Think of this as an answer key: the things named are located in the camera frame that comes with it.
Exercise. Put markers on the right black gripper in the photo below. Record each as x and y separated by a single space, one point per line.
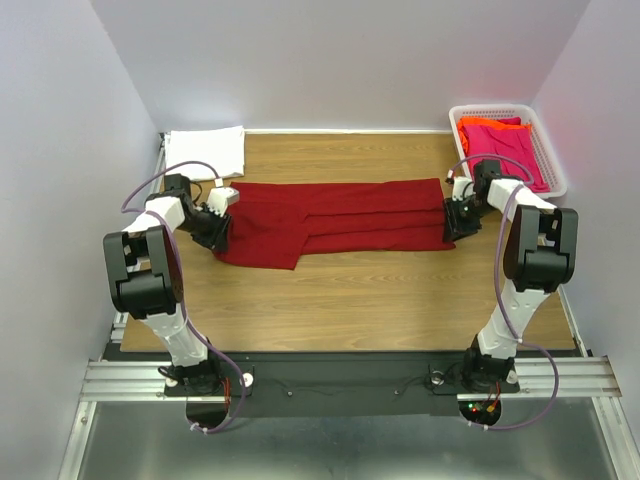
454 228

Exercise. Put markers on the pink t shirt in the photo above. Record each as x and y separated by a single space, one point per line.
515 144

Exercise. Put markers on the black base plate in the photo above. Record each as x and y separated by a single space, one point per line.
256 385

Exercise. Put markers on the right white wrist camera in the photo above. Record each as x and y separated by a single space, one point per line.
462 186

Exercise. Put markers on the white plastic basket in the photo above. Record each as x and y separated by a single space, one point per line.
548 164

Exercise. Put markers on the orange t shirt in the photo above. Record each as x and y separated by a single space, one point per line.
497 124

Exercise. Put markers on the dark red t shirt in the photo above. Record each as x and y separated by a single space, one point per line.
274 225

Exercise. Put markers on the folded white t shirt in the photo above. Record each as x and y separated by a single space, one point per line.
221 149

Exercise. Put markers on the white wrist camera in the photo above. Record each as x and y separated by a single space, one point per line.
462 186
220 198

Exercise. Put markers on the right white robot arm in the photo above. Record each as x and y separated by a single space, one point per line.
535 254

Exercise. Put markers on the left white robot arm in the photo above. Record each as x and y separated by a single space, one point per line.
146 281

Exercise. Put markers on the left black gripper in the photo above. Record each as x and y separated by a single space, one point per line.
216 239

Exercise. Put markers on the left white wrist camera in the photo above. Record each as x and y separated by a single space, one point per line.
220 198

